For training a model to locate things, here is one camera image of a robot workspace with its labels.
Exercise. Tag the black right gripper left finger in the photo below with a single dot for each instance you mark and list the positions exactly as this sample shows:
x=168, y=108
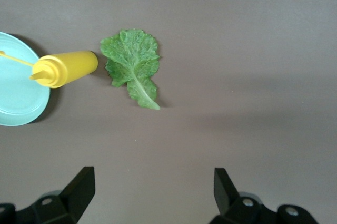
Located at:
x=68, y=203

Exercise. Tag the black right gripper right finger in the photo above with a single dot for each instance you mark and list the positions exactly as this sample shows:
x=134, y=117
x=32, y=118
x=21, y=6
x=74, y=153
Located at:
x=237, y=210

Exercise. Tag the yellow mustard squeeze bottle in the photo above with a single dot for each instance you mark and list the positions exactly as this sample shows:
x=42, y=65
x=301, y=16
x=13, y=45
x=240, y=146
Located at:
x=71, y=67

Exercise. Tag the green lettuce leaf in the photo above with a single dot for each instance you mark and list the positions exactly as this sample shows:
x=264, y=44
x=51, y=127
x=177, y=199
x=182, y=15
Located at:
x=131, y=58

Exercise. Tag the mint green plate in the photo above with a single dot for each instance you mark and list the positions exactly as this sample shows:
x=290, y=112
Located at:
x=18, y=92

